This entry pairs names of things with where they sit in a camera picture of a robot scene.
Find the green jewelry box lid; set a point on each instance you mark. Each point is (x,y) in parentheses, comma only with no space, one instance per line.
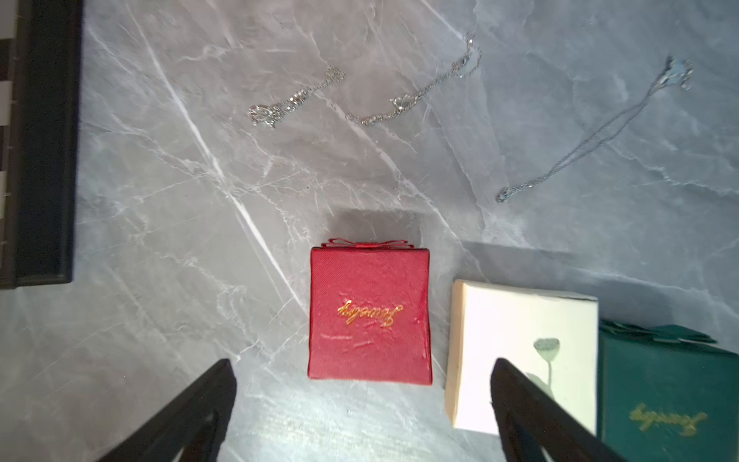
(666,393)

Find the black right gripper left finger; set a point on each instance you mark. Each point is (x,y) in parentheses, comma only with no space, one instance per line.
(192,427)

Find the black and silver chessboard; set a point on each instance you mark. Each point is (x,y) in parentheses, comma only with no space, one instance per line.
(41,62)

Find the cream booklet with flower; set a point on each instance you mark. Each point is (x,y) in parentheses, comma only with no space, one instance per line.
(551,337)

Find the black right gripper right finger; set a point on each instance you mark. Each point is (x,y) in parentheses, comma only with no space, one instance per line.
(533,427)

